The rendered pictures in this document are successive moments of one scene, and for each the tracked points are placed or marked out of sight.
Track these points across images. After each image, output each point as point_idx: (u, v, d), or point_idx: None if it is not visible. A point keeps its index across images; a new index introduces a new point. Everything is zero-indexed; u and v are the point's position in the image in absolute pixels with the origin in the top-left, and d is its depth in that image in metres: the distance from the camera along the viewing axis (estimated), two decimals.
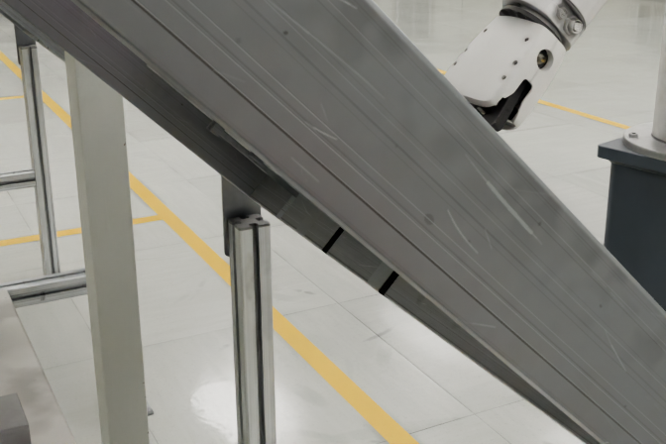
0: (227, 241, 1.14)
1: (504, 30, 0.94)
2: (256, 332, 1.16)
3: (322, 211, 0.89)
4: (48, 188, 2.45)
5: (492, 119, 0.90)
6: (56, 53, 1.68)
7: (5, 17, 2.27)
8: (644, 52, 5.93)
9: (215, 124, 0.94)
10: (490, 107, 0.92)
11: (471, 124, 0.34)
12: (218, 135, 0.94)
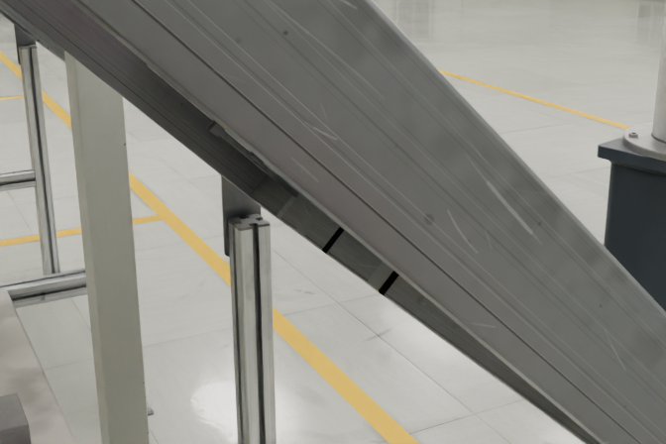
0: (227, 241, 1.14)
1: None
2: (256, 332, 1.16)
3: (322, 211, 0.89)
4: (48, 188, 2.45)
5: None
6: (56, 53, 1.68)
7: (5, 17, 2.27)
8: (644, 52, 5.93)
9: (215, 124, 0.94)
10: None
11: (471, 124, 0.34)
12: (218, 135, 0.94)
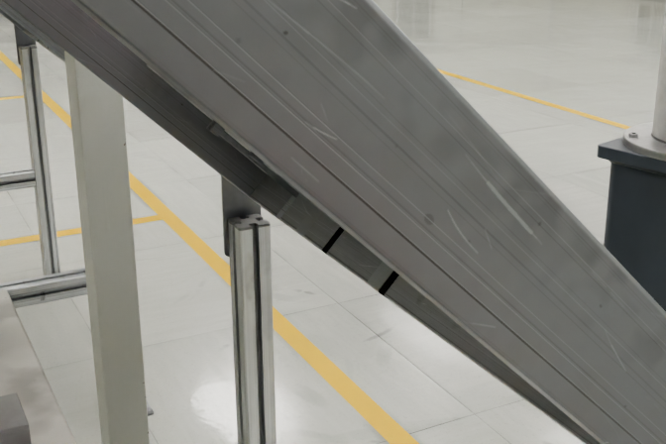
0: (227, 241, 1.14)
1: None
2: (256, 332, 1.16)
3: (322, 211, 0.89)
4: (48, 188, 2.45)
5: None
6: (56, 53, 1.68)
7: (5, 17, 2.27)
8: (644, 52, 5.93)
9: (215, 124, 0.94)
10: None
11: (471, 124, 0.34)
12: (218, 135, 0.94)
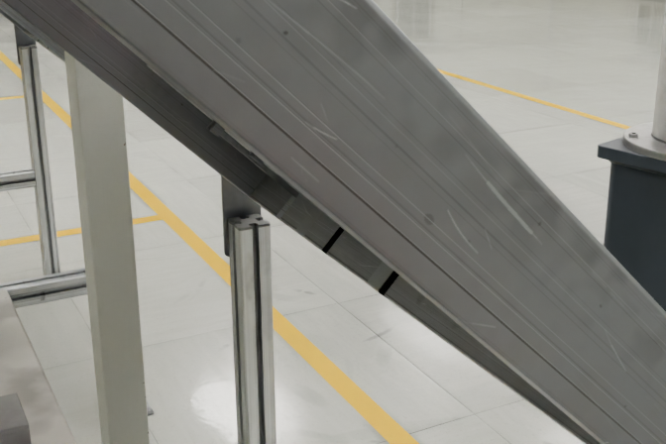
0: (227, 241, 1.14)
1: None
2: (256, 332, 1.16)
3: (322, 211, 0.89)
4: (48, 188, 2.45)
5: None
6: (56, 53, 1.68)
7: (5, 17, 2.27)
8: (644, 52, 5.93)
9: (215, 124, 0.94)
10: None
11: (471, 124, 0.34)
12: (218, 135, 0.94)
